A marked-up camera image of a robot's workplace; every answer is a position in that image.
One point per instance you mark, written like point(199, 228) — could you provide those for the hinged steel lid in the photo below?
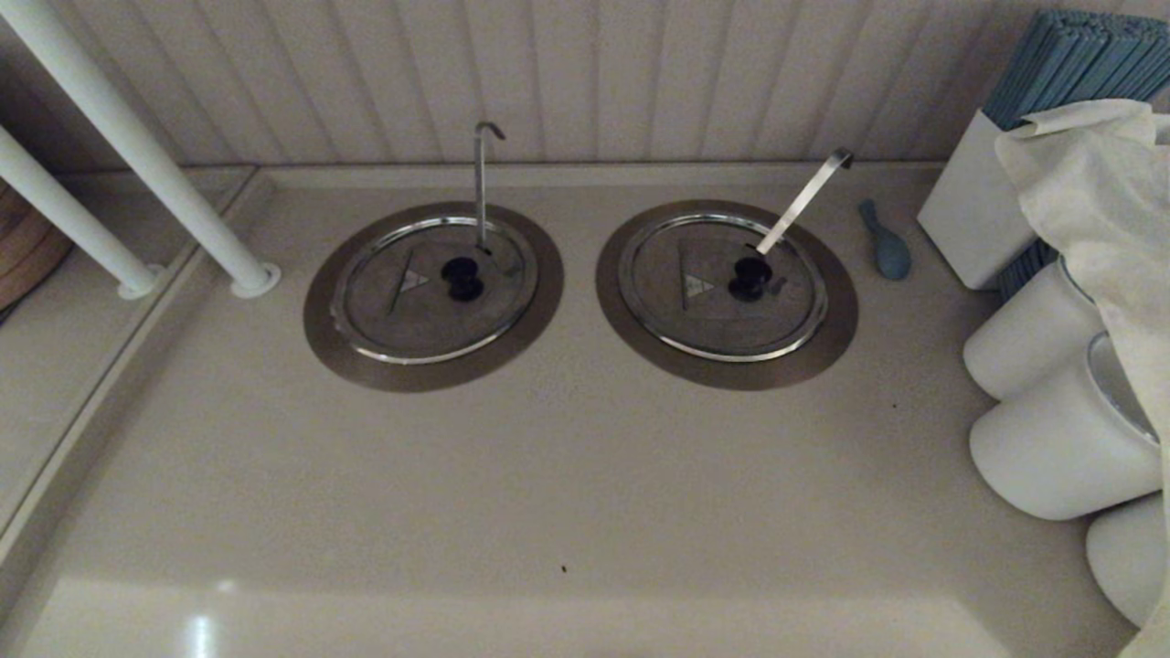
point(713, 320)
point(402, 320)

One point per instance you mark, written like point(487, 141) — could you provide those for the blue plastic spoon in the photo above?
point(891, 256)

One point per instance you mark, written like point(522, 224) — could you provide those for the white rectangular holder box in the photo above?
point(978, 210)

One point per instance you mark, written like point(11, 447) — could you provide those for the white cylindrical container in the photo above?
point(1060, 448)
point(1129, 557)
point(1033, 338)

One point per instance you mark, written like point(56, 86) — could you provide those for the thick white shelf pole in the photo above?
point(137, 146)

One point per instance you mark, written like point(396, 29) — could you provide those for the white crumpled cloth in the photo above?
point(1097, 183)

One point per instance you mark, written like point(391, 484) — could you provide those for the thin white shelf pole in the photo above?
point(64, 215)

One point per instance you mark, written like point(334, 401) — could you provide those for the blue stick bundle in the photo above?
point(1069, 64)

